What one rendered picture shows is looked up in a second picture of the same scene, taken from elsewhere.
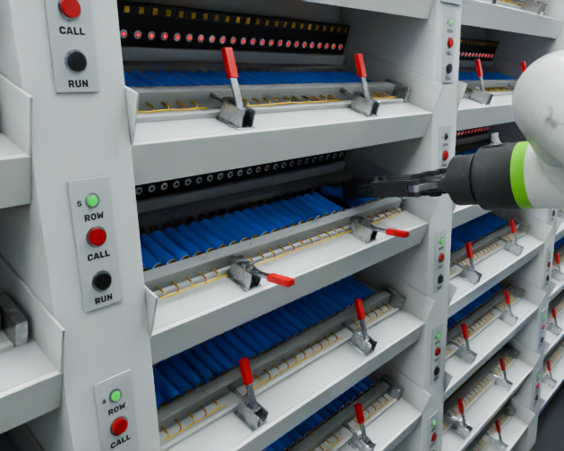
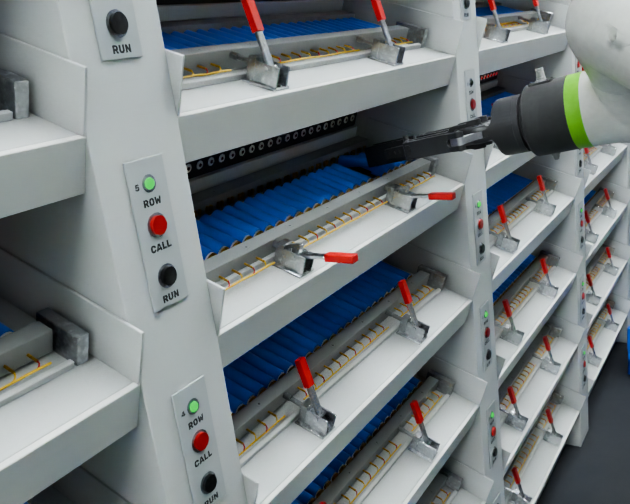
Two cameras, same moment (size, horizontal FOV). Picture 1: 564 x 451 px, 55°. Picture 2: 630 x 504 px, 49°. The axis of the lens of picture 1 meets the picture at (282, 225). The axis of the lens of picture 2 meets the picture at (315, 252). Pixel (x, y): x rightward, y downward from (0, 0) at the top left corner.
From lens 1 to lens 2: 14 cm
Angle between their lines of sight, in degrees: 8
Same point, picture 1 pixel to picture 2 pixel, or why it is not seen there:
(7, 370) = (80, 390)
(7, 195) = (63, 185)
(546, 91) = (606, 12)
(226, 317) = (284, 309)
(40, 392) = (121, 409)
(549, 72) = not seen: outside the picture
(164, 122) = (193, 89)
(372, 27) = not seen: outside the picture
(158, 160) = (203, 132)
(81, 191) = (137, 173)
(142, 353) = (212, 355)
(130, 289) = (193, 283)
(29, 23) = not seen: outside the picture
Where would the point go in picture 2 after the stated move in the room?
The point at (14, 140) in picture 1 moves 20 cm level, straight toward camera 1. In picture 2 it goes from (59, 122) to (173, 126)
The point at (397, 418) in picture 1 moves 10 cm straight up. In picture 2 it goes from (454, 414) to (450, 360)
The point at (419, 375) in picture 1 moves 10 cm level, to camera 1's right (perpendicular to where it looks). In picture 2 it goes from (471, 362) to (526, 351)
